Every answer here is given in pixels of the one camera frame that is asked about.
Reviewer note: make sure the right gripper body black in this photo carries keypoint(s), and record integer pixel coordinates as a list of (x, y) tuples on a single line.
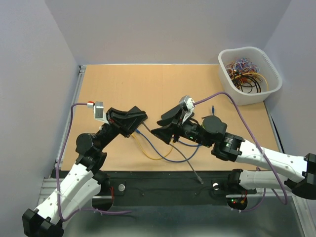
[(188, 130)]

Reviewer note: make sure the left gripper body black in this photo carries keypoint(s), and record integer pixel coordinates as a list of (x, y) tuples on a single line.
[(117, 124)]

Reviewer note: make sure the black network switch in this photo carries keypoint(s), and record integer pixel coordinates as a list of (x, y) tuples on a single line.
[(135, 109)]

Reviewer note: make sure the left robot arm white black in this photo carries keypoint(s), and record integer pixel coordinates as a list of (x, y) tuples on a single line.
[(85, 178)]

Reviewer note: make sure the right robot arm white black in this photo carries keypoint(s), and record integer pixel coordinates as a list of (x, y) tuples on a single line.
[(296, 174)]

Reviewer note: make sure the white plastic bin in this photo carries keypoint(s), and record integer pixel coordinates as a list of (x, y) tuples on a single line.
[(272, 81)]

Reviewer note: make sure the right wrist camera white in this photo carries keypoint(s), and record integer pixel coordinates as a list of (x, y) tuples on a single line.
[(186, 104)]

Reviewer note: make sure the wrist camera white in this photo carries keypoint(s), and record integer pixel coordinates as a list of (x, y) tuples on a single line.
[(186, 104), (98, 111)]

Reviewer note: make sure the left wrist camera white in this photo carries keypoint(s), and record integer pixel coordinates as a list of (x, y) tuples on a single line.
[(98, 111)]

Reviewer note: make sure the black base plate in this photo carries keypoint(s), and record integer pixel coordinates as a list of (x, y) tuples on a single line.
[(168, 188)]

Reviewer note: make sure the aluminium frame rail left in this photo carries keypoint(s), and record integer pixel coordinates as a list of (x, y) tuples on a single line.
[(82, 69)]

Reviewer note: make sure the aluminium frame rail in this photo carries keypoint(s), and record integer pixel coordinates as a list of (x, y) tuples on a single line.
[(49, 185), (82, 69)]

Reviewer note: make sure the aluminium frame rail front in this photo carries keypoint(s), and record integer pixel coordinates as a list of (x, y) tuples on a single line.
[(49, 185)]

